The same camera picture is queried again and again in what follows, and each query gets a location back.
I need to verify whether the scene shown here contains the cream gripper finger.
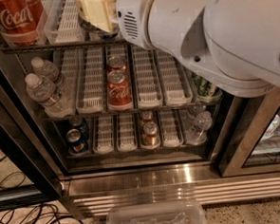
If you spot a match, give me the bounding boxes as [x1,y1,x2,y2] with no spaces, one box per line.
[74,0,117,33]

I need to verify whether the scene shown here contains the silver blue redbull can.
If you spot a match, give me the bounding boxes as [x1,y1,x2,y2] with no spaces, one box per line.
[74,0,119,35]

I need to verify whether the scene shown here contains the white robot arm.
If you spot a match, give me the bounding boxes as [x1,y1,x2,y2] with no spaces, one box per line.
[74,0,280,98]

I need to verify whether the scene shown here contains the rear red coke can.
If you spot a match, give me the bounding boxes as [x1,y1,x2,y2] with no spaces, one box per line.
[106,55,127,72]

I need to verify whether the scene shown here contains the red coke can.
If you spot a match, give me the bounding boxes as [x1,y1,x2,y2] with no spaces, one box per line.
[106,70,132,111]
[106,55,127,72]

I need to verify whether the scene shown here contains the large red coca-cola can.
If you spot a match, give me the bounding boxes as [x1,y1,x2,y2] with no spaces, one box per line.
[0,0,47,47]

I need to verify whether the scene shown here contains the front red coke can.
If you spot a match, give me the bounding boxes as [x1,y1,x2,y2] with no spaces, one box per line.
[106,70,132,111]

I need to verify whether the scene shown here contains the rear blue pepsi can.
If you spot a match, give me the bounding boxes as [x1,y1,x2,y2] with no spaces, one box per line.
[69,118,89,139]

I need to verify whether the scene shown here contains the rear brown soda can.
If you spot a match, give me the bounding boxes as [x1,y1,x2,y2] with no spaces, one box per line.
[140,111,154,126]

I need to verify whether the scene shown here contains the brown soda can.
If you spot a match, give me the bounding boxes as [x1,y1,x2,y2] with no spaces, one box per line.
[141,121,159,147]
[140,111,154,126]

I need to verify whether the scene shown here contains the front green soda can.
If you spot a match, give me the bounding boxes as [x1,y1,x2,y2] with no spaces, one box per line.
[191,73,217,97]

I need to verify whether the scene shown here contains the front brown soda can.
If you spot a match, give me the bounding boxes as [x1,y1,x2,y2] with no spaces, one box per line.
[141,121,159,147]

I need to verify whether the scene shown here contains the bottom shelf water bottle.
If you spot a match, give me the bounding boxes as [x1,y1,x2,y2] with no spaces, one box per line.
[187,105,212,146]

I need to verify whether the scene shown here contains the open fridge door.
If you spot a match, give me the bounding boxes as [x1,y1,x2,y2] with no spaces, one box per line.
[0,42,65,212]

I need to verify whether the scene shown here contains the fridge bottom steel grille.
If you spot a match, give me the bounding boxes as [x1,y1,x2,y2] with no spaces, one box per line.
[60,163,280,219]

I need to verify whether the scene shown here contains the right fridge glass door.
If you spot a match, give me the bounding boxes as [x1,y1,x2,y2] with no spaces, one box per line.
[218,88,280,177]

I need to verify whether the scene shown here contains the rear small water bottle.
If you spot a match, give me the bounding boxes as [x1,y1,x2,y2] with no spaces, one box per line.
[30,56,70,95]

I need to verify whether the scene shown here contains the small water bottle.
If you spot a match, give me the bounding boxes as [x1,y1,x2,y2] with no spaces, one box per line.
[30,56,70,95]
[25,73,72,118]

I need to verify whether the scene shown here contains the front small water bottle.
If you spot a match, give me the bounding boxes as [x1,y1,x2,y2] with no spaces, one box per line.
[25,73,72,118]

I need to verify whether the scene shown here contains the clear plastic bin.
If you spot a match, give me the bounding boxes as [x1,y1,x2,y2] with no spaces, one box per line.
[105,200,208,224]

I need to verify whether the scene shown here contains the top wire shelf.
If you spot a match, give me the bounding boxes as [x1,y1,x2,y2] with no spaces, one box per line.
[0,38,127,54]

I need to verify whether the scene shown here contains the wire shelf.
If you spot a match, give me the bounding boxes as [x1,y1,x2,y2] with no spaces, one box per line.
[0,38,127,54]
[44,102,220,121]

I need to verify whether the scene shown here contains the middle wire shelf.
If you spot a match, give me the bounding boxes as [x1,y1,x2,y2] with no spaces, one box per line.
[44,102,220,121]

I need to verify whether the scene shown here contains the black floor cables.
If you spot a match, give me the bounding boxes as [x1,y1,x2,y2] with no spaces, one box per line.
[0,150,88,224]

